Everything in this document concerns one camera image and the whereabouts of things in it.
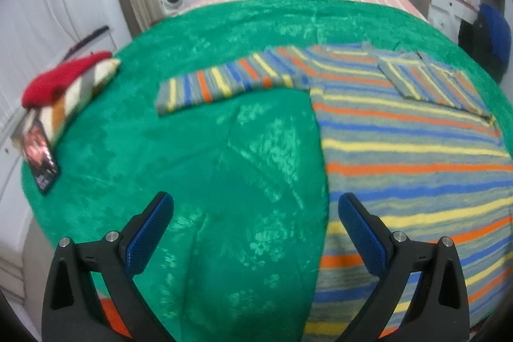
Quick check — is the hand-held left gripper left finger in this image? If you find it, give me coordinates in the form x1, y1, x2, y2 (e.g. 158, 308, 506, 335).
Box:
41, 191, 175, 342

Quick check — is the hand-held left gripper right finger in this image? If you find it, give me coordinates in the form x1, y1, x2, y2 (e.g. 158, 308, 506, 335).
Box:
337, 193, 470, 342

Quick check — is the striped knit sweater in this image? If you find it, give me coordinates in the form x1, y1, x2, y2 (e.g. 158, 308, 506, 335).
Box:
156, 42, 513, 342

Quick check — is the orange cloth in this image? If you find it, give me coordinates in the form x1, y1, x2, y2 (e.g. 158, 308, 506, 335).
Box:
98, 296, 133, 340

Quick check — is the green floral blanket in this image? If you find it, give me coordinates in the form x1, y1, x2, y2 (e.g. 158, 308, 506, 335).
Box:
21, 0, 513, 342

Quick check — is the dark cover book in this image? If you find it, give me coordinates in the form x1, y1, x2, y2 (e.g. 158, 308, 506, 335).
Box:
12, 110, 61, 194

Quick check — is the striped pillow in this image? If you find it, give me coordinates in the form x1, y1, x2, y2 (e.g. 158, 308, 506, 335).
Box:
34, 59, 122, 144

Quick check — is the red knit cloth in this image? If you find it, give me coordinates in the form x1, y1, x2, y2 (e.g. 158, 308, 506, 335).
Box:
22, 51, 114, 108

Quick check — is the blue and black chair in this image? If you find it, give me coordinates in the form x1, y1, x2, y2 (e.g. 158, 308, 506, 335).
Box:
457, 11, 513, 86

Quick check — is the white desk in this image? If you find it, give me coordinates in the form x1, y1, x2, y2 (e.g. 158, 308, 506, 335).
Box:
406, 0, 479, 42

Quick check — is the blue jacket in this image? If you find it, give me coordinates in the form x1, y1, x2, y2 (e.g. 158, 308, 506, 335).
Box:
477, 3, 511, 64

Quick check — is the white wardrobe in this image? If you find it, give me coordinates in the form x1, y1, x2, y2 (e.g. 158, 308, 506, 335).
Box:
0, 0, 121, 226

